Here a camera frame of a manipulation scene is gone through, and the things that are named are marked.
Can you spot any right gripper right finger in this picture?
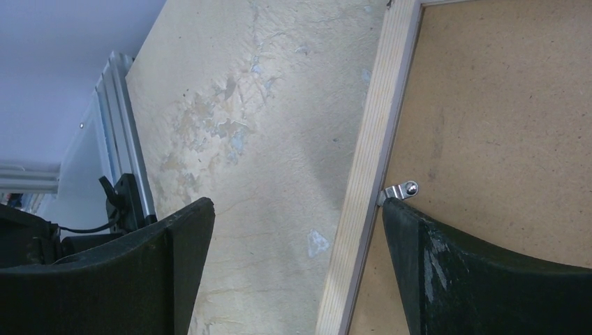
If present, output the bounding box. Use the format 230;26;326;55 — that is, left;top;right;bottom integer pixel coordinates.
383;198;591;334

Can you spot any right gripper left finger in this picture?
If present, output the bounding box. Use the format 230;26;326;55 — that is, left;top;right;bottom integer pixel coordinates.
1;198;215;334

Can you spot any brown backing board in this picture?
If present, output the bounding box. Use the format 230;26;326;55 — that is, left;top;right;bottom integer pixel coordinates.
348;0;592;335

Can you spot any picture frame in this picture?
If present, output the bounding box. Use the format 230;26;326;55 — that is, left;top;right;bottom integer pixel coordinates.
314;0;468;335

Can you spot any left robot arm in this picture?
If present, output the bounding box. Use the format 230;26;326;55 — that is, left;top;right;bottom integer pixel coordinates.
1;204;123;269

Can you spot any metal turn clip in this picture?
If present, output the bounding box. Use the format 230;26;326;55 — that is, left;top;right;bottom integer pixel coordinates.
376;181;419;207

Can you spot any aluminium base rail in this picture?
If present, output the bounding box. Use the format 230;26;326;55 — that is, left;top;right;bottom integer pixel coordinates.
1;52;156;223

